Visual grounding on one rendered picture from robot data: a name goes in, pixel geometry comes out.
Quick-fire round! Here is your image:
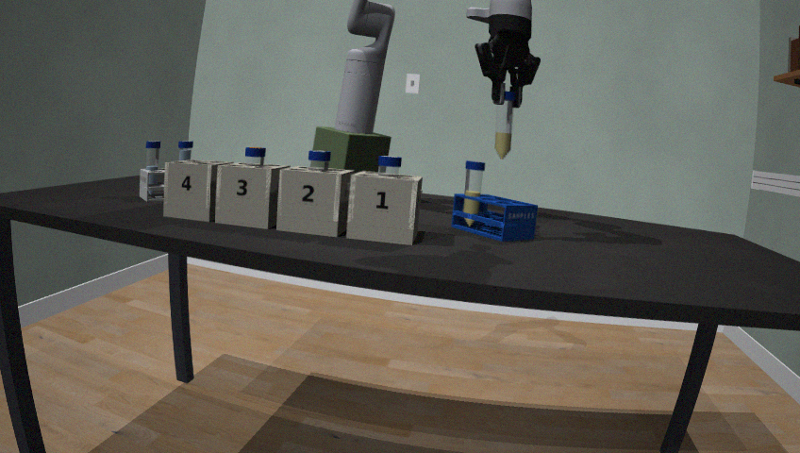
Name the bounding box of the white tube rack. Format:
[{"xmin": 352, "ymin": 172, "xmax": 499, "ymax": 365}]
[{"xmin": 140, "ymin": 169, "xmax": 165, "ymax": 202}]

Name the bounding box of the blue tube rack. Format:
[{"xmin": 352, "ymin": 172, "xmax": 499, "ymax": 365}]
[{"xmin": 451, "ymin": 193, "xmax": 538, "ymax": 242}]

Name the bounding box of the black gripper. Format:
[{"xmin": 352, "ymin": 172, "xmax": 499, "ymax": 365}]
[{"xmin": 475, "ymin": 14, "xmax": 541, "ymax": 108}]

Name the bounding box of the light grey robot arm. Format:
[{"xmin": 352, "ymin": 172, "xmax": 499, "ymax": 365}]
[{"xmin": 335, "ymin": 0, "xmax": 532, "ymax": 134}]

